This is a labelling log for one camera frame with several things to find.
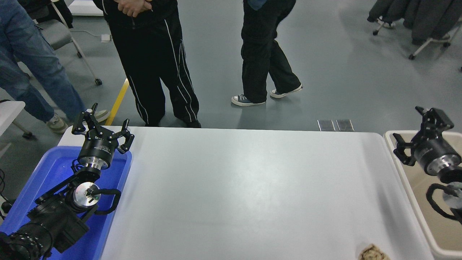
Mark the small white side table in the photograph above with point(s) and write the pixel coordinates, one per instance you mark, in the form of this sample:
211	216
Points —
9	112

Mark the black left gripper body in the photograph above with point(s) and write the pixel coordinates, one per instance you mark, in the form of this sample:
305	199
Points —
99	148

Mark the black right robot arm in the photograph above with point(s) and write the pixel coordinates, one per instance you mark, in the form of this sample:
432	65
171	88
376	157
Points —
447	165

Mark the flat white floor platform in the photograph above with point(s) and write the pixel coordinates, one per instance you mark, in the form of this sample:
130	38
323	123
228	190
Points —
85	8

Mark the black jacket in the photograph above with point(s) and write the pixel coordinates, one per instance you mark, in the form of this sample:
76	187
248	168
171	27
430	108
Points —
59	9

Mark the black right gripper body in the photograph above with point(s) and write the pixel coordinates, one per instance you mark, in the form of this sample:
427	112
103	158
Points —
433	151

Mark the chair with dark coats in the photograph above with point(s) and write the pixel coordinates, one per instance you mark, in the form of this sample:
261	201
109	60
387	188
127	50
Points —
429	18

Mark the metal floor socket plate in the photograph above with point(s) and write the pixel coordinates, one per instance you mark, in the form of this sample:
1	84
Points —
345	125
326	125

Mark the large pale bin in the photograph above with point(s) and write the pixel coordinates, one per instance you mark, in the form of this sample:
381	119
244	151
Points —
444	238

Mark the crumpled tan paper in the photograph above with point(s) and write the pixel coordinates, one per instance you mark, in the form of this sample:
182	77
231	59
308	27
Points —
373	253

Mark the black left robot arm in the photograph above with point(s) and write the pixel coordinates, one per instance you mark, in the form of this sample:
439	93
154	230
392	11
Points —
54	220

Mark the person's hand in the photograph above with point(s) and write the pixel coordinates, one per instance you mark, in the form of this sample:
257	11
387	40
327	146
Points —
131	8
148	4

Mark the person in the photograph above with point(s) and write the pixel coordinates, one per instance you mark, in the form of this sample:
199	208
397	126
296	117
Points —
261	47
32	61
151	61

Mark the white power adapter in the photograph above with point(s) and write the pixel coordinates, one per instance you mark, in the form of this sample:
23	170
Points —
105	38

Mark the blue plastic tray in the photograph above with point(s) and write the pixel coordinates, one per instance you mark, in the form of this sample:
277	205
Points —
54	169

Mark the grey office chair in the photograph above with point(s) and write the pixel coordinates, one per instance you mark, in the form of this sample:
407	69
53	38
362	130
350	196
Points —
57	35

